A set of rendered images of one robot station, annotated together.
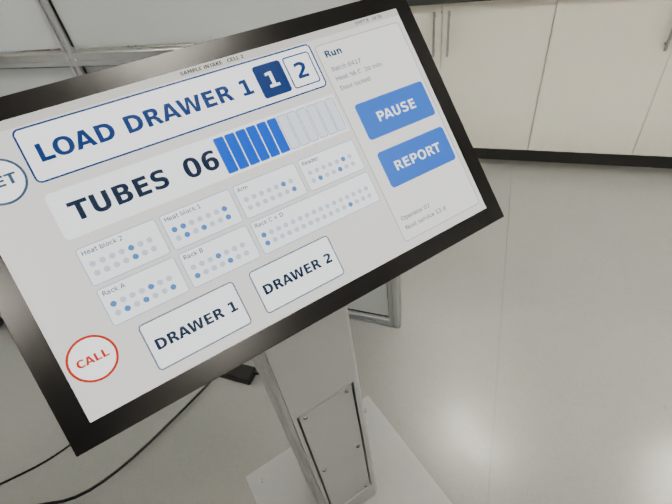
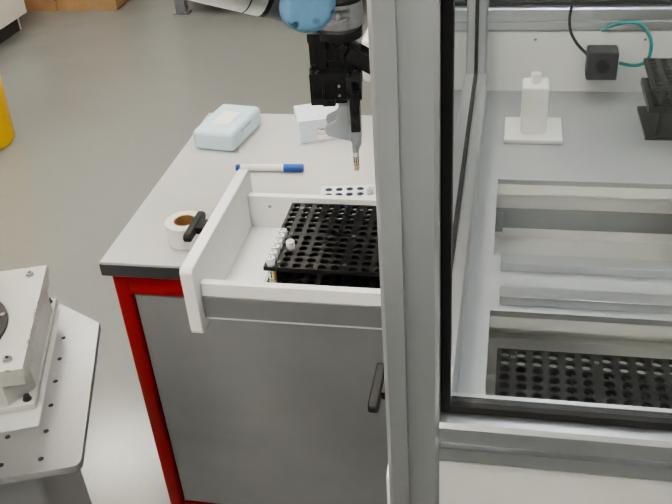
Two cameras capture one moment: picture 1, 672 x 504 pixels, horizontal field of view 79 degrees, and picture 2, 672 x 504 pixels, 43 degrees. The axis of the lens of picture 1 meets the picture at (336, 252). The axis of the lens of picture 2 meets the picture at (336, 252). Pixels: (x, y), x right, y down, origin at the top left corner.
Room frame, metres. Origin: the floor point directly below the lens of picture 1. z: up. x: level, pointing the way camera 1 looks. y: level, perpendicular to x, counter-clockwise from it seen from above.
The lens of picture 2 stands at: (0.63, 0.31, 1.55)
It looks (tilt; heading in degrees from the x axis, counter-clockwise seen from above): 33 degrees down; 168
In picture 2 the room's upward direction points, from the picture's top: 5 degrees counter-clockwise
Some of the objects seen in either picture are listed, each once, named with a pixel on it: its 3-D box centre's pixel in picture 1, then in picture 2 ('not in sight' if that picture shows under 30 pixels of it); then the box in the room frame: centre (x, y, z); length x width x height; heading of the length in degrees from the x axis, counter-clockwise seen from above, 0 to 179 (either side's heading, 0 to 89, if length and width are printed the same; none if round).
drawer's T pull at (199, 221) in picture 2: not in sight; (202, 226); (-0.47, 0.35, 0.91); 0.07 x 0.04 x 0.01; 155
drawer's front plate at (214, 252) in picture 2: not in sight; (222, 245); (-0.46, 0.37, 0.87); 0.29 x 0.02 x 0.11; 155
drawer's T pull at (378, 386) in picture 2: not in sight; (388, 388); (-0.05, 0.50, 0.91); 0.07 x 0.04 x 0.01; 155
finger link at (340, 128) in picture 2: not in sight; (342, 130); (-0.62, 0.61, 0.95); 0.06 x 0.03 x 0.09; 73
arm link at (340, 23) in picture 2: not in sight; (338, 15); (-0.63, 0.62, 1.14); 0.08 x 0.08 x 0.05
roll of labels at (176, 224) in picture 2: not in sight; (186, 230); (-0.68, 0.33, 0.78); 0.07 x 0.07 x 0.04
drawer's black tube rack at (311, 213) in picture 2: not in sight; (354, 254); (-0.37, 0.55, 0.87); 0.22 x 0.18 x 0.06; 65
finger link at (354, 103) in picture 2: not in sight; (354, 104); (-0.61, 0.62, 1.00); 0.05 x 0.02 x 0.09; 163
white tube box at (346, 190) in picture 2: not in sight; (355, 205); (-0.66, 0.63, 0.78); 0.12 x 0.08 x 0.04; 73
